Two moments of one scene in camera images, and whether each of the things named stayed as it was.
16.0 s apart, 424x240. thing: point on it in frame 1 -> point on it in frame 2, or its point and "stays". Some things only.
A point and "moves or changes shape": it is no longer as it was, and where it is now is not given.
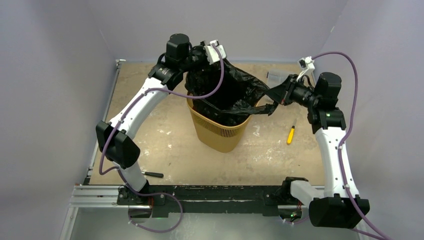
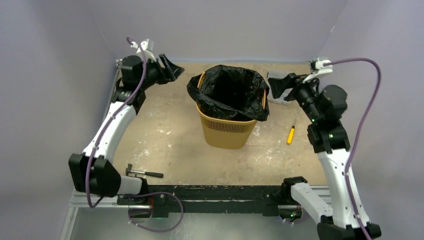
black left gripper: x=201 y=48 -> x=168 y=74
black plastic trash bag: x=240 y=96 moves or changes shape
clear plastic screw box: x=276 y=77 stays
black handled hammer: x=154 y=174 stays
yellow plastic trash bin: x=224 y=138 moves or changes shape
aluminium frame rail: x=97 y=196 stays
